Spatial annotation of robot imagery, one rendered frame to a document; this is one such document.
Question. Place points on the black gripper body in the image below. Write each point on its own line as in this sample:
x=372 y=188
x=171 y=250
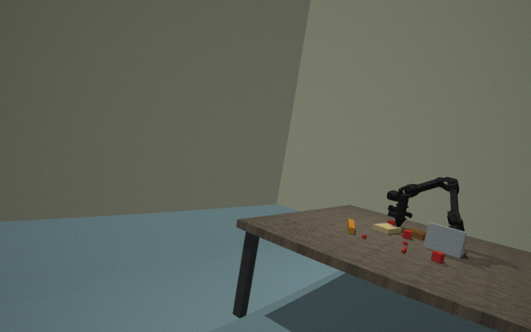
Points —
x=401 y=211

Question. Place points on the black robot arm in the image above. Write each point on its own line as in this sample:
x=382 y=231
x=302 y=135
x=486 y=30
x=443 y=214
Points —
x=411 y=190

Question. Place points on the orange flat bar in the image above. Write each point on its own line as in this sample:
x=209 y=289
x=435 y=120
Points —
x=351 y=226

